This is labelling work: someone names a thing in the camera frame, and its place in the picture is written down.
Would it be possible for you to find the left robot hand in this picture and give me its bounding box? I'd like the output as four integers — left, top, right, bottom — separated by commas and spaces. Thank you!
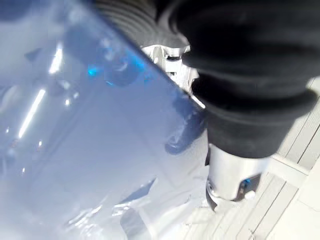
92, 0, 320, 213

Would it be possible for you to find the blue plastic folder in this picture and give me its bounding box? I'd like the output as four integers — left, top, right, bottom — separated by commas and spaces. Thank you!
0, 0, 211, 240

